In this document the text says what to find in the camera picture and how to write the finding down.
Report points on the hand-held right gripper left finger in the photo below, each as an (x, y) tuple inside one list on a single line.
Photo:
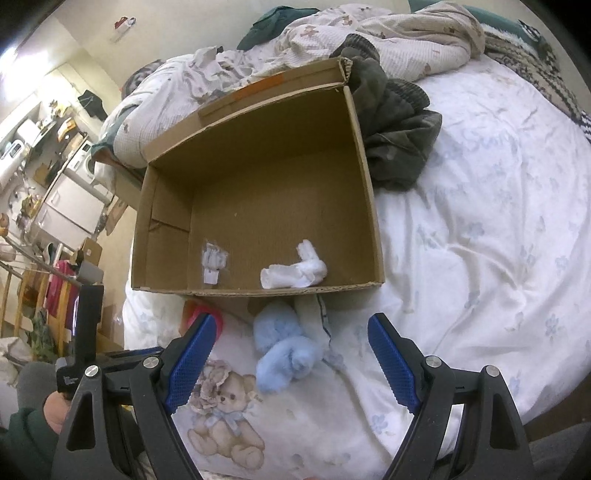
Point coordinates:
[(194, 364)]

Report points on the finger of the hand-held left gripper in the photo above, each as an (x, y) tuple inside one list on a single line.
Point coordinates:
[(127, 359)]

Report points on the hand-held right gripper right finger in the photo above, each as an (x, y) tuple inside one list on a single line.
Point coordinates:
[(392, 364)]

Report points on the light blue fluffy sock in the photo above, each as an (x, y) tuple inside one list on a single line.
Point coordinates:
[(277, 344)]

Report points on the person's left forearm green sleeve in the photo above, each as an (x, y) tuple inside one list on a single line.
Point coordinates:
[(25, 447)]

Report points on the pink soft item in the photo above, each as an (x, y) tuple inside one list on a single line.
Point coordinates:
[(196, 314)]

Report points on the person's left hand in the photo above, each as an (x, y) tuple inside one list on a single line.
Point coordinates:
[(54, 413)]

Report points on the pink hanging clothes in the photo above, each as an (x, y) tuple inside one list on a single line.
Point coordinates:
[(60, 288)]

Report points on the small cardboard box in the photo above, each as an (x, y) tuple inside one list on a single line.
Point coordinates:
[(87, 256)]

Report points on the wooden rack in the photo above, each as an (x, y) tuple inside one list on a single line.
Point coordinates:
[(21, 295)]

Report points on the person's grey trousers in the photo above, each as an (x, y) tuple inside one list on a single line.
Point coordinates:
[(34, 383)]

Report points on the white sock with dark trim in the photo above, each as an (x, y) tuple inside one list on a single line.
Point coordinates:
[(308, 314)]

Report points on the small clear plastic packet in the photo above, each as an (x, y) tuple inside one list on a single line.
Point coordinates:
[(213, 259)]

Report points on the white cabinet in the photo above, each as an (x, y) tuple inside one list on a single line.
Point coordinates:
[(69, 207)]

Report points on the white rolled socks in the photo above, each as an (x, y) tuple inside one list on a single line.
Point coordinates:
[(304, 272)]

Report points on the white washing machine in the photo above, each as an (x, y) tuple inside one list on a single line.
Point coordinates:
[(81, 161)]

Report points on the white patterned quilt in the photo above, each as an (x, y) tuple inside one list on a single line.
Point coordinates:
[(138, 134)]

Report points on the black hanging garment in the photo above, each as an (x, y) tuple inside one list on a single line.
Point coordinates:
[(94, 105)]

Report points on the dark olive jacket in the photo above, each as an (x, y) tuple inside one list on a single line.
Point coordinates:
[(392, 138)]

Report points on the cream bear print blanket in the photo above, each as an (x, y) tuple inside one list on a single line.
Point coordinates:
[(406, 41)]

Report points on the dark plaid blanket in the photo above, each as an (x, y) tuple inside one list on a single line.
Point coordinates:
[(540, 69)]

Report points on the dark green cloth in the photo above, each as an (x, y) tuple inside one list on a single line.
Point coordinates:
[(270, 27)]

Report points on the cluttered wall shelf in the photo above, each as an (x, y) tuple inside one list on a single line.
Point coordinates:
[(51, 127)]

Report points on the red wall ornament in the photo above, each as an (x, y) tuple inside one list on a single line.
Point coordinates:
[(124, 23)]

